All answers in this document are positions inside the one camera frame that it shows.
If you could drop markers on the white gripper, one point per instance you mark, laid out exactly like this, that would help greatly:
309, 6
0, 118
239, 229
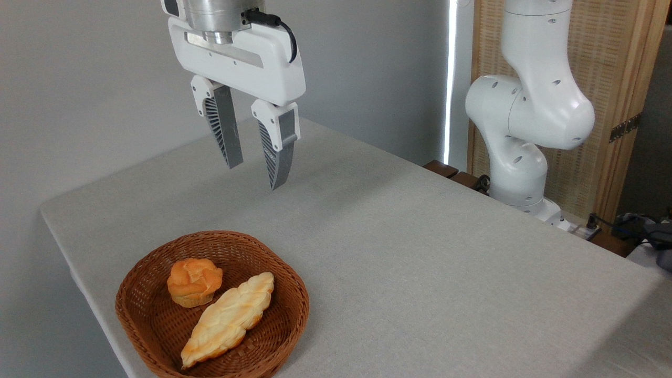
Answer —
252, 65

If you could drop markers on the long braided bread loaf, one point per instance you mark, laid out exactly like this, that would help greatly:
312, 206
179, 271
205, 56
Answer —
226, 320

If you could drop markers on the round golden bread bun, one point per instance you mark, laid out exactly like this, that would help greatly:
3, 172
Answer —
193, 282

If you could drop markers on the brown wicker basket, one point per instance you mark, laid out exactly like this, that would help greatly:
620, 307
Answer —
147, 325

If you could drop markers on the dark brown wooden block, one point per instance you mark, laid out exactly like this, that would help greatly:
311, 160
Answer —
441, 168
467, 181
611, 244

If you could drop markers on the white power strip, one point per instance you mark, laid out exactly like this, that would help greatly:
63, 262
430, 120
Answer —
572, 227

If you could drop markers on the metal screen hinge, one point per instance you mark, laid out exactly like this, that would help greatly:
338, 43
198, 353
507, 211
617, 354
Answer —
625, 127

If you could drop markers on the dark grey device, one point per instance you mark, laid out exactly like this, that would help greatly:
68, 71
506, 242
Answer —
662, 244

